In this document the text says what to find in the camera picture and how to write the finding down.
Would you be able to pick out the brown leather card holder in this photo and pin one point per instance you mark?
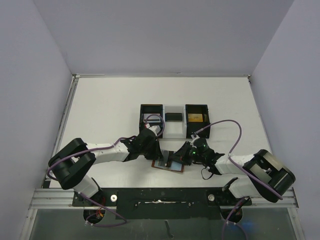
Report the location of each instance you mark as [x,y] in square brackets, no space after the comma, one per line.
[173,159]

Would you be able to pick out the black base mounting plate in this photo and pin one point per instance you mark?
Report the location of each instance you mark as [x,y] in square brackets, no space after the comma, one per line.
[175,203]

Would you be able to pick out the dark card pocket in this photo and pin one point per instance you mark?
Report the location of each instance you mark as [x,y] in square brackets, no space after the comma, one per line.
[166,158]

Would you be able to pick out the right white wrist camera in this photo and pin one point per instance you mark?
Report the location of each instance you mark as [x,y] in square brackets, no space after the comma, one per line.
[194,138]

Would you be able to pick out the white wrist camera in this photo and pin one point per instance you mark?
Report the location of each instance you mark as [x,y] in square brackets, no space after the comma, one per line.
[156,129]
[194,138]

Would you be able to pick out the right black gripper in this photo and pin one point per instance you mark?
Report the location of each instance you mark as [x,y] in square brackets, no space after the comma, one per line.
[184,155]

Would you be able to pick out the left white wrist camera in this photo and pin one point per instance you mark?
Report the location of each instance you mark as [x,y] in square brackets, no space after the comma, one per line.
[156,129]

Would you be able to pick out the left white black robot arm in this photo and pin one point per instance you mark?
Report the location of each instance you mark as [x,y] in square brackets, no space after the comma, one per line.
[70,165]

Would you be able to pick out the aluminium left rail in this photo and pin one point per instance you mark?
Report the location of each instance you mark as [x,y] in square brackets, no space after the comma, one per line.
[65,114]

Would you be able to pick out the gold credit card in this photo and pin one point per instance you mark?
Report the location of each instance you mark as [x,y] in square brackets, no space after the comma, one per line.
[195,118]

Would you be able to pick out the black white three-bin tray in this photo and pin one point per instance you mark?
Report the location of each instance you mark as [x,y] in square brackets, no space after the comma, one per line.
[177,130]

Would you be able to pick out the aluminium rail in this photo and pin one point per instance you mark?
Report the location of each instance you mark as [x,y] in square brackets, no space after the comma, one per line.
[59,199]
[65,114]

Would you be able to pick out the silver white card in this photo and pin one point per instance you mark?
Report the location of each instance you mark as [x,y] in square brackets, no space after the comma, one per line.
[151,118]

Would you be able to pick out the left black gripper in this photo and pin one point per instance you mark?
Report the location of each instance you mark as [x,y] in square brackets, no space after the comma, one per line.
[157,153]

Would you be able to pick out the aluminium front rail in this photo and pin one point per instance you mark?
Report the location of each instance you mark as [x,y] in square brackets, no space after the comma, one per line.
[59,199]

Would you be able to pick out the black VIP credit card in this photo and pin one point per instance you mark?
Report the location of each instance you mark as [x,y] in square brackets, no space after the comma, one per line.
[173,117]

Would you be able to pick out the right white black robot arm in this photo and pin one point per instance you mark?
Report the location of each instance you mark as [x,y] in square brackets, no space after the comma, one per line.
[266,176]

